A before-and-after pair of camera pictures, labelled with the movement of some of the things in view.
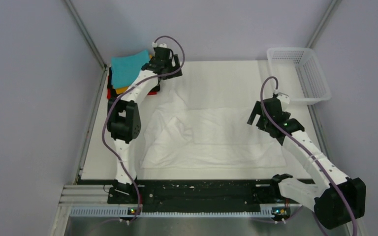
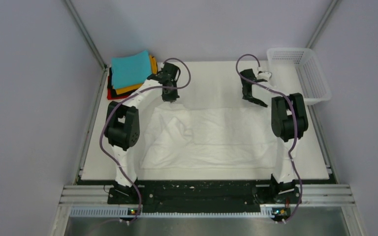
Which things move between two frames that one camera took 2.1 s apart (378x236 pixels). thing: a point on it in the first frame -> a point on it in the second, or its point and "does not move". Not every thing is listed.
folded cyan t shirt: (125, 69) does not move
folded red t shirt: (109, 93) does not move
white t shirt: (179, 135) does not move
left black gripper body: (169, 65) -> (174, 81)
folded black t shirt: (112, 89) does not move
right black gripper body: (263, 123) -> (245, 97)
